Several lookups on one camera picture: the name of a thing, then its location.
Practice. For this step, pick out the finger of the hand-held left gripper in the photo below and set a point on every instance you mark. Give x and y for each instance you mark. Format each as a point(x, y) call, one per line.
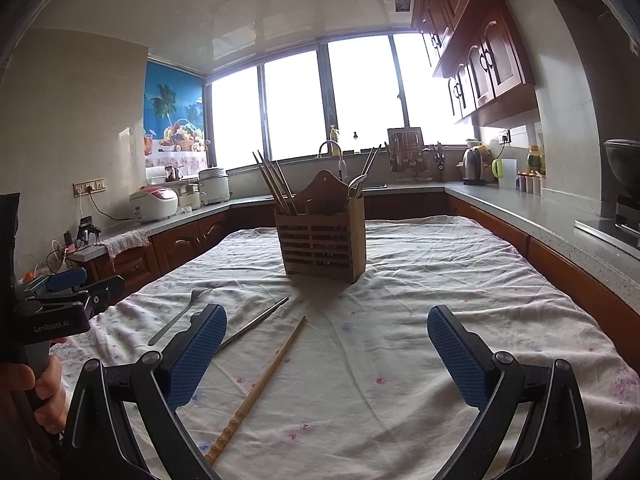
point(107, 290)
point(67, 280)

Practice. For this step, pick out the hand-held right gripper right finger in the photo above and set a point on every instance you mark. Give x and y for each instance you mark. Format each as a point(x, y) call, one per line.
point(460, 355)

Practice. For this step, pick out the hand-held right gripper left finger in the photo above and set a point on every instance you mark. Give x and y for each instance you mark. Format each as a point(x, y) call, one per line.
point(195, 355)

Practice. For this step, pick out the wooden utensil holder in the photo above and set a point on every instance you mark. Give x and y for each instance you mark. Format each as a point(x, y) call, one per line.
point(320, 245)

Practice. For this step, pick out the person's left hand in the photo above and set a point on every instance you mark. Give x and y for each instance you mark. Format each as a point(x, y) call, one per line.
point(50, 390)

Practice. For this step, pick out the metal fork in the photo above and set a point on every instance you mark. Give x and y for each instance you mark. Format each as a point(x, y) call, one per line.
point(175, 322)

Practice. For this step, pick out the white lace cloth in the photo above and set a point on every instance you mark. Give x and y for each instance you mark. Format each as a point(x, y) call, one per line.
point(125, 242)

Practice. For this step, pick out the black charger gadget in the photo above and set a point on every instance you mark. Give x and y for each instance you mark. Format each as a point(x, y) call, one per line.
point(87, 230)

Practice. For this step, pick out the white floral tablecloth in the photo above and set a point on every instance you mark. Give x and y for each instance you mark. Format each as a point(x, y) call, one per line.
point(380, 340)

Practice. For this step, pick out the brown wooden base cabinet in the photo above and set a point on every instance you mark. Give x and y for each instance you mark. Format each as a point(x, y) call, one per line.
point(575, 280)
point(400, 205)
point(180, 240)

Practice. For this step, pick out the white pink rice cooker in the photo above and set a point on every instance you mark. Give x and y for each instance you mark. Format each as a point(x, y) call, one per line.
point(155, 202)

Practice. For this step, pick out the small white appliance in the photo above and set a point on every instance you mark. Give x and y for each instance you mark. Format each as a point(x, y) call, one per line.
point(189, 197)

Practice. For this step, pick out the white steamer pot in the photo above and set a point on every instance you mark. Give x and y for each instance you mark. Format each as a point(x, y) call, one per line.
point(215, 187)

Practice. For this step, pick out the grey kitchen countertop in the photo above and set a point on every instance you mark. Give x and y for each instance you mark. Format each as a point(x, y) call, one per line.
point(500, 205)

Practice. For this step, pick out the white seasoning jar set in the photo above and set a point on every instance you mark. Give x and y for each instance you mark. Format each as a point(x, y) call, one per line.
point(530, 185)

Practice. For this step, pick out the steel electric kettle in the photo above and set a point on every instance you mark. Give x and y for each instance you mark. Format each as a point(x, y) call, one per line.
point(472, 165)

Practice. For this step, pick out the black knife block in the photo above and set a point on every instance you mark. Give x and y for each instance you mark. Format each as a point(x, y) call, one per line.
point(440, 160)

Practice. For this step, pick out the steel gas stove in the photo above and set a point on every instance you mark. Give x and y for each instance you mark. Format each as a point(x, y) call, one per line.
point(615, 235)

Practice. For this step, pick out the metal spoon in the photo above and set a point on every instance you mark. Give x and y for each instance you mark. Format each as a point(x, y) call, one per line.
point(357, 182)

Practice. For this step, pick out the green bottle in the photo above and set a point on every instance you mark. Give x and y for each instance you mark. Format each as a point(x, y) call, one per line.
point(535, 160)

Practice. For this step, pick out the metal dish rack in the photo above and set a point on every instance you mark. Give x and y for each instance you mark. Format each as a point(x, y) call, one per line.
point(405, 150)

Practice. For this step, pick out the chrome kitchen faucet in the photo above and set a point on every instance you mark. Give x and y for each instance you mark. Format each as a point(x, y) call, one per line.
point(330, 144)

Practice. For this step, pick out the dark wok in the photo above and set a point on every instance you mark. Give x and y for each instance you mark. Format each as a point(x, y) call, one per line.
point(625, 165)

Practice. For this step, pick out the brown soap bottle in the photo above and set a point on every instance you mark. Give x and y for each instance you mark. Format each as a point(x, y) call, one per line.
point(334, 134)

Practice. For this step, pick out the wall socket strip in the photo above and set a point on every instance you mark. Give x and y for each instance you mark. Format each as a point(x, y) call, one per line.
point(90, 186)

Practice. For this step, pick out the tropical beach wall poster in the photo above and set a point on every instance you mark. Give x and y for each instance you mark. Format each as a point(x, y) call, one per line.
point(170, 105)

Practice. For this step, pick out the white wall socket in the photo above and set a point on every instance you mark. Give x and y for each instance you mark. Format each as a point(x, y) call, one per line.
point(505, 136)

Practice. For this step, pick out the brown wooden wall cabinets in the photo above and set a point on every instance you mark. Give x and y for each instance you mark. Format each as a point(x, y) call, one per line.
point(485, 60)

